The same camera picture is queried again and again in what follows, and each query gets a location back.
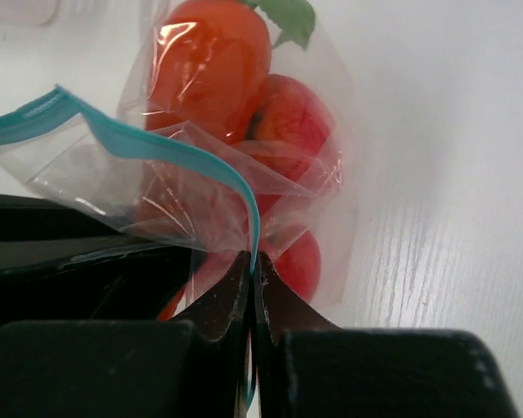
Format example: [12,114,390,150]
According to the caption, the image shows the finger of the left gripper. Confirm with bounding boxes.
[0,194,207,326]

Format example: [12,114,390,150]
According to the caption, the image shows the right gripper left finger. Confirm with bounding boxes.
[0,253,250,417]

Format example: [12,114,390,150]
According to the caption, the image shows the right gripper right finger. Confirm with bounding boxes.
[253,254,518,417]

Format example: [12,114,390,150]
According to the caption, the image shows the clear zip top bag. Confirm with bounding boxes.
[0,0,361,410]

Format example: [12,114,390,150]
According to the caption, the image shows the fake red apple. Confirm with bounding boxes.
[235,74,336,182]

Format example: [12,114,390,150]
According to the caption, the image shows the fake green leaf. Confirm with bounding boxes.
[243,0,316,51]

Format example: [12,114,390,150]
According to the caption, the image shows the white plastic basket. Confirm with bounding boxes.
[0,0,59,25]

